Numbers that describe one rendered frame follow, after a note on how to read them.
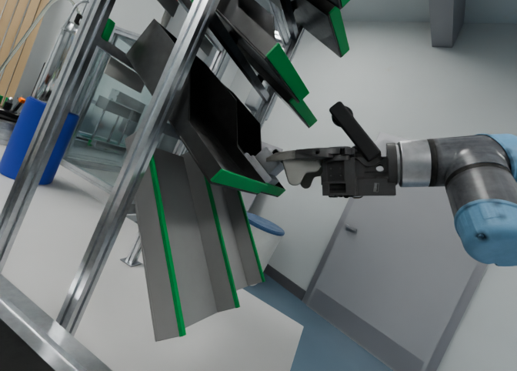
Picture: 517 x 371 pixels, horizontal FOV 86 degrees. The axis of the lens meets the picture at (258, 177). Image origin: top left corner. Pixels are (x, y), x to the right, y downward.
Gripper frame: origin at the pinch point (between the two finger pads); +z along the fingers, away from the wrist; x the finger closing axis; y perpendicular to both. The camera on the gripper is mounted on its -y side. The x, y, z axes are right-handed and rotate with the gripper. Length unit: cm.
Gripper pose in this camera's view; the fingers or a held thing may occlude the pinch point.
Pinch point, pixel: (278, 159)
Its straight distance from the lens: 53.1
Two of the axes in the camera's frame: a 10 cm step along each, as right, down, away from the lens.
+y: 0.0, 9.9, -1.0
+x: 3.8, 1.0, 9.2
